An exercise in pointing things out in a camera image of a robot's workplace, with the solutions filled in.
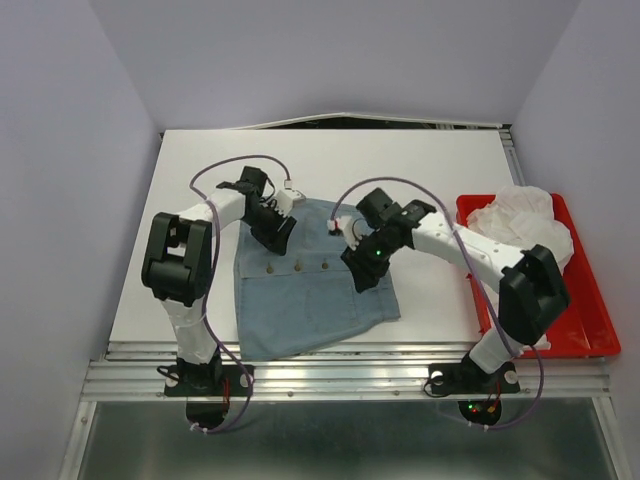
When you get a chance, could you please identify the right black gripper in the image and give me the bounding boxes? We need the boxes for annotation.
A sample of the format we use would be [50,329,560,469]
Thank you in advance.
[341,229,403,292]

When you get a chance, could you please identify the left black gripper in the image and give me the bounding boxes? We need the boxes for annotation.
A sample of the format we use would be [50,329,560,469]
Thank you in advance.
[241,200,295,256]

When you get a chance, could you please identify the light blue denim skirt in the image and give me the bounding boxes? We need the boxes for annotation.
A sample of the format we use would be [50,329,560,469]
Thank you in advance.
[234,199,401,361]

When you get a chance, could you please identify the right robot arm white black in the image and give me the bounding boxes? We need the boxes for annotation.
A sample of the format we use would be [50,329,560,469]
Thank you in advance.
[327,188,570,392]

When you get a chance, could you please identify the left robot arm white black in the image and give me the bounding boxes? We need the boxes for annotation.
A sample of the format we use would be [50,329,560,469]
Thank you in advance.
[141,166,304,394]

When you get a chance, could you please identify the white skirt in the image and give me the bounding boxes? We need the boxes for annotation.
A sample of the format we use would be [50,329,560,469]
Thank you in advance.
[467,183,574,351]

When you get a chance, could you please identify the red plastic tray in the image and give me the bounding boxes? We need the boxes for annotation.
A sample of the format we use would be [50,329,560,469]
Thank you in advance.
[456,193,621,358]

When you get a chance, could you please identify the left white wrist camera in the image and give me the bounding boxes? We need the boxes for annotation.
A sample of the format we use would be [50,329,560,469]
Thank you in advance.
[275,179,306,217]

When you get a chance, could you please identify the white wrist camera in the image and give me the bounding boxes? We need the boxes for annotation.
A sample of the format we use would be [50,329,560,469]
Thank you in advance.
[275,179,306,217]
[327,215,370,251]

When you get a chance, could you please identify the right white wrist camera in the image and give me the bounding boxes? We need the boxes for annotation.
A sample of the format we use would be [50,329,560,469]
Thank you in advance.
[327,215,370,251]

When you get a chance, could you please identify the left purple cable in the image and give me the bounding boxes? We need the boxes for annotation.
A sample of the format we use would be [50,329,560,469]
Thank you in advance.
[188,157,296,435]

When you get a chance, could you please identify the purple cable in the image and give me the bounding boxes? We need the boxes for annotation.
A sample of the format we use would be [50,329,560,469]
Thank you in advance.
[327,177,549,432]
[188,157,296,435]

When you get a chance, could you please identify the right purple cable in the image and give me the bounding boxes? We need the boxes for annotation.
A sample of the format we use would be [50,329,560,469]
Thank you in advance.
[327,177,549,432]

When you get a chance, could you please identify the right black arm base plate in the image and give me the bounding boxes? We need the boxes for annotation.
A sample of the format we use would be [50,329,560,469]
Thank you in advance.
[424,362,521,397]

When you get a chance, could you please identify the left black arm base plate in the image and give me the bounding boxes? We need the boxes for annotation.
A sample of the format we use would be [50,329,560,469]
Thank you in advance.
[156,364,251,397]

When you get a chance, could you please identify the aluminium extrusion frame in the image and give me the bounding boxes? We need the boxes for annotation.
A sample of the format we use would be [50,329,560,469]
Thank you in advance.
[58,124,626,480]

